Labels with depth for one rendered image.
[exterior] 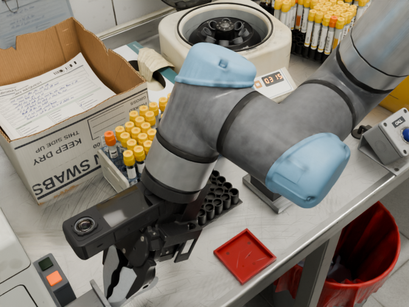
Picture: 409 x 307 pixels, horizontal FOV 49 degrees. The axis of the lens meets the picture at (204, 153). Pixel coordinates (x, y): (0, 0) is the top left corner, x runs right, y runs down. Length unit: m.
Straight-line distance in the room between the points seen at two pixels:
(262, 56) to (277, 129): 0.50
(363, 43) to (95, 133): 0.47
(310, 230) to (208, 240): 0.16
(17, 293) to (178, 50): 0.60
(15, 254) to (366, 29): 0.37
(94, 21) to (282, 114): 0.73
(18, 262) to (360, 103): 0.36
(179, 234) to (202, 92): 0.19
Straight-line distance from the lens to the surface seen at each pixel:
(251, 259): 0.70
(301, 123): 0.43
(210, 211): 0.72
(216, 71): 0.44
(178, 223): 0.56
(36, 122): 0.87
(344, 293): 1.24
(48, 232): 0.77
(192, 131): 0.46
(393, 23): 0.44
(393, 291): 1.77
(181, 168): 0.47
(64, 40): 0.99
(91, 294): 0.65
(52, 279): 0.66
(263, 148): 0.42
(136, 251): 0.54
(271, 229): 0.73
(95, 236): 0.49
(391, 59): 0.46
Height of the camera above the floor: 1.47
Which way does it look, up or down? 45 degrees down
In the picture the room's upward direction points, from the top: 2 degrees counter-clockwise
